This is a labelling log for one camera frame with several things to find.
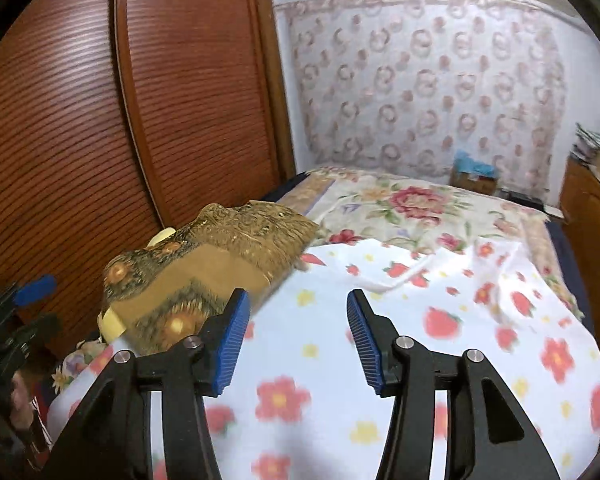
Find floral rose bedspread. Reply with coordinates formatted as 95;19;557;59
266;167;584;320

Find left hand holding gripper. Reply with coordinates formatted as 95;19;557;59
0;370;34;432

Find cardboard box blue contents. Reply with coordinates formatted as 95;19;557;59
450;151;498;195

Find white strawberry flower blanket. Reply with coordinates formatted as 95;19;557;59
43;238;600;479

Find yellow plush toy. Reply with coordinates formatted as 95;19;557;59
97;227;178;344

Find mustard gold patterned garment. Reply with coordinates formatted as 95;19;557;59
102;200;317;354

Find stack of papers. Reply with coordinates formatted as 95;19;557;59
571;122;600;164

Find pink circle pattern curtain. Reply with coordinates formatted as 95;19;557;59
283;0;567;198

